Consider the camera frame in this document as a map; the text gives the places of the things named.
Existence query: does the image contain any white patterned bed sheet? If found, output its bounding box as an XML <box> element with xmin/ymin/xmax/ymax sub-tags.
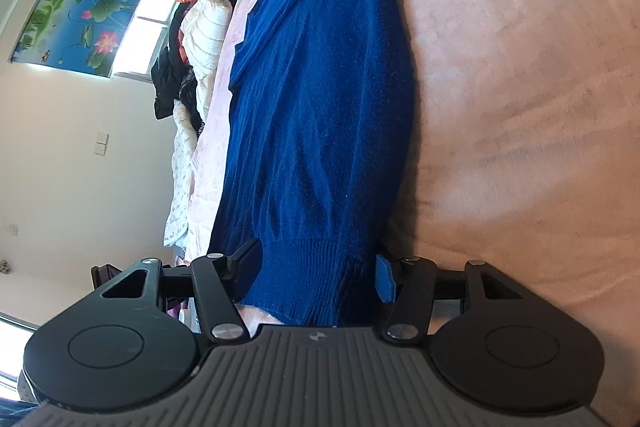
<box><xmin>164</xmin><ymin>100</ymin><xmax>198</xmax><ymax>251</ymax></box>

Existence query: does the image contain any pile of dark clothes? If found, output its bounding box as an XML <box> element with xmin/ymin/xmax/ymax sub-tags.
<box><xmin>150</xmin><ymin>0</ymin><xmax>281</xmax><ymax>136</ymax></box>

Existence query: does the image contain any pink bed blanket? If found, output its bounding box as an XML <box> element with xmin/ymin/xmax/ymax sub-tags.
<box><xmin>182</xmin><ymin>0</ymin><xmax>640</xmax><ymax>423</ymax></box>

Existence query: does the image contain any blue knit sweater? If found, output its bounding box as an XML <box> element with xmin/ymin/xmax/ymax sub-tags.
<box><xmin>209</xmin><ymin>0</ymin><xmax>414</xmax><ymax>326</ymax></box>

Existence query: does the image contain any cream quilted duvet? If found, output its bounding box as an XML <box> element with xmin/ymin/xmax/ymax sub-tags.
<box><xmin>177</xmin><ymin>0</ymin><xmax>233</xmax><ymax>122</ymax></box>

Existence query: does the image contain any bright window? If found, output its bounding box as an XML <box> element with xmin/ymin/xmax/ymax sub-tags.
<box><xmin>112</xmin><ymin>0</ymin><xmax>179</xmax><ymax>82</ymax></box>

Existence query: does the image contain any lotus flower wall poster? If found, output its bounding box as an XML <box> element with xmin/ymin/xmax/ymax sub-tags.
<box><xmin>11</xmin><ymin>0</ymin><xmax>141</xmax><ymax>77</ymax></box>

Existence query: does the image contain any white wall switch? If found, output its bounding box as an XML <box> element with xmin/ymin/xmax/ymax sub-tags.
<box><xmin>94</xmin><ymin>131</ymin><xmax>110</xmax><ymax>156</ymax></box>

